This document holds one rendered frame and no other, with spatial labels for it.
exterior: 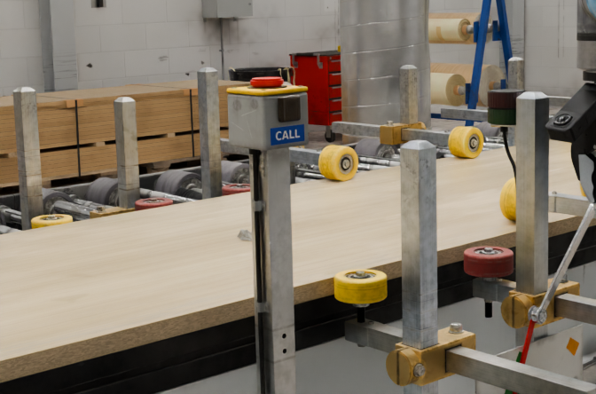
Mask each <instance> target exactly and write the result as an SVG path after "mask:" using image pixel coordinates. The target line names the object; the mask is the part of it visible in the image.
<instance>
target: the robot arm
mask: <svg viewBox="0 0 596 394"><path fill-rule="evenodd" d="M576 39H577V56H576V67H577V68H578V69H582V70H586V71H583V80H584V81H590V82H594V83H585V84H584V85H583V86H582V87H581V88H580V90H579V91H578V92H577V93H576V94H575V95H574V96H573V97H572V98H571V99H570V100H569V101H568V102H567V103H566V104H565V105H564V106H563V107H562V109H561V110H560V111H559V112H558V113H557V114H556V115H555V116H554V117H553V118H552V119H551V120H550V121H549V122H548V123H547V124H546V125H545V126H546V129H547V132H548V135H549V137H550V139H551V140H557V141H562V142H569V143H571V150H570V152H571V160H572V163H573V166H574V169H575V172H576V176H577V179H578V180H579V181H580V184H581V186H582V188H583V191H584V194H585V195H586V198H587V200H588V201H589V202H590V204H591V203H593V202H595V203H596V151H594V150H596V0H577V14H576Z"/></svg>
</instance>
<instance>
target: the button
mask: <svg viewBox="0 0 596 394"><path fill-rule="evenodd" d="M282 84H284V80H283V79H281V77H256V78H252V80H251V81H250V85H252V87H254V88H273V87H281V86H282Z"/></svg>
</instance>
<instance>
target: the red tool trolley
mask: <svg viewBox="0 0 596 394"><path fill-rule="evenodd" d="M288 56H290V66H291V67H292V68H294V71H295V79H294V83H295V86H306V87H308V90H307V91H305V92H307V94H308V124H313V125H325V129H326V132H325V140H326V141H327V142H329V143H331V142H334V140H335V138H336V136H335V133H334V132H332V122H342V116H341V52H340V51H338V50H335V51H315V52H304V53H301V52H297V53H292V54H289V55H288Z"/></svg>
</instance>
